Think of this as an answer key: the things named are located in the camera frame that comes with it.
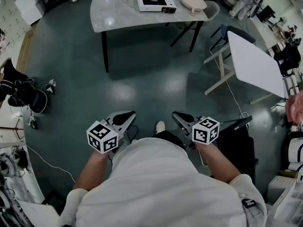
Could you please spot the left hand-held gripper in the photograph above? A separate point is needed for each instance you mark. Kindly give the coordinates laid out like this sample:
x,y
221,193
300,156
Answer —
x,y
99,136

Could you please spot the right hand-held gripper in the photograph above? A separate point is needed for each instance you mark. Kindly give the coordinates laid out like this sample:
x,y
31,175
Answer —
x,y
204,131

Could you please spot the white portable gas stove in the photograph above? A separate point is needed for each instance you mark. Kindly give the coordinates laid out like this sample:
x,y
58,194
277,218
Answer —
x,y
145,8

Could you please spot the person's left forearm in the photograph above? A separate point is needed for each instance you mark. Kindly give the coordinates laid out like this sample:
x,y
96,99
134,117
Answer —
x,y
92,169

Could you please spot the person's right forearm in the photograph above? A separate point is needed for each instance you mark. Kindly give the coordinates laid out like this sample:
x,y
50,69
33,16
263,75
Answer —
x,y
217,162

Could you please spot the person's black trousers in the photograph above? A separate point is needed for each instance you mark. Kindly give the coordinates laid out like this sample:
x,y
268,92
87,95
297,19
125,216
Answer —
x,y
169,137

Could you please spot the person's white left shoe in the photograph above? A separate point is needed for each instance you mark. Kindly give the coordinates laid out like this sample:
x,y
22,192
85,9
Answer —
x,y
134,141

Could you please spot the person's white shoe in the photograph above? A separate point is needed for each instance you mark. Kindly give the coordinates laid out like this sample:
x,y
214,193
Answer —
x,y
134,141
160,127

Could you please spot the person's white right shoe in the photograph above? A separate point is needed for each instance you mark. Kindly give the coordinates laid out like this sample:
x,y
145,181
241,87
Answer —
x,y
160,127

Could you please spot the black tablet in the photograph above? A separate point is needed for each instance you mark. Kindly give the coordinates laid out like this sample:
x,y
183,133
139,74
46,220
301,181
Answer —
x,y
242,122

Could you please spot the black chair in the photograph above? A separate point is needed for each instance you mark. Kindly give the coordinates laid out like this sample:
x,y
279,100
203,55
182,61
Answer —
x,y
236,150

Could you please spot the person's white shirt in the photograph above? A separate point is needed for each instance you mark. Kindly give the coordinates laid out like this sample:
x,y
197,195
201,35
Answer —
x,y
154,185

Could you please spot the idle hand-held gripper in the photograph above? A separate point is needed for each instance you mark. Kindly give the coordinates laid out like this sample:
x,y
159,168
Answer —
x,y
32,122
50,85

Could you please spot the small white table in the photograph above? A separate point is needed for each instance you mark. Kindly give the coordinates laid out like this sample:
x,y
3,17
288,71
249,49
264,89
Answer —
x,y
255,65

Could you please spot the dark blue chair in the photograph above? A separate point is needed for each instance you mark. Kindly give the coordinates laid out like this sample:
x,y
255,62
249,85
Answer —
x,y
241,33

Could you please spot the grey marble table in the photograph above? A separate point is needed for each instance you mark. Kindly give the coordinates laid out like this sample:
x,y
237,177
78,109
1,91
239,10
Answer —
x,y
118,13

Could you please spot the white and black machine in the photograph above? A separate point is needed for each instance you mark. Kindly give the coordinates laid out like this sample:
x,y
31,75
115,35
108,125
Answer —
x,y
294,148

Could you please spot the grey shell chair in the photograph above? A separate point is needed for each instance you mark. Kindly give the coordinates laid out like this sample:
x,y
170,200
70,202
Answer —
x,y
213,11

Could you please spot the cluttered white rack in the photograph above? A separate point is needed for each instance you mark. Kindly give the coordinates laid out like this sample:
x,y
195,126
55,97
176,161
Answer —
x,y
14,185

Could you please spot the white cabinet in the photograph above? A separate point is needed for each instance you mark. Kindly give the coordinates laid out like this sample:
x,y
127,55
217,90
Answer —
x,y
29,6

